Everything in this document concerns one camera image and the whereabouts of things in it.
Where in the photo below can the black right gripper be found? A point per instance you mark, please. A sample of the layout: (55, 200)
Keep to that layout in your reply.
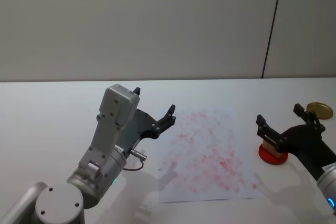
(307, 142)

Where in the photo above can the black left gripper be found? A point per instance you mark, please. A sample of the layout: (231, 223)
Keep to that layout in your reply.
(139, 127)

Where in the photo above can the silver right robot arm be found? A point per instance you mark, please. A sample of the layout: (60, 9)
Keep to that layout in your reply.
(328, 182)

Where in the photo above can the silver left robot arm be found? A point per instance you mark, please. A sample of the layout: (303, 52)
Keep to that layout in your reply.
(115, 113)

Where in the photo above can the wooden stamp block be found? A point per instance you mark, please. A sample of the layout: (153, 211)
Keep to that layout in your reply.
(269, 146)

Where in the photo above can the round gold lid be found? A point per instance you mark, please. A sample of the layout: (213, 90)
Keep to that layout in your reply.
(321, 108)

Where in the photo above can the white paper with red stamps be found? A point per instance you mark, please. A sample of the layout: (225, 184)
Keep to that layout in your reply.
(207, 155)

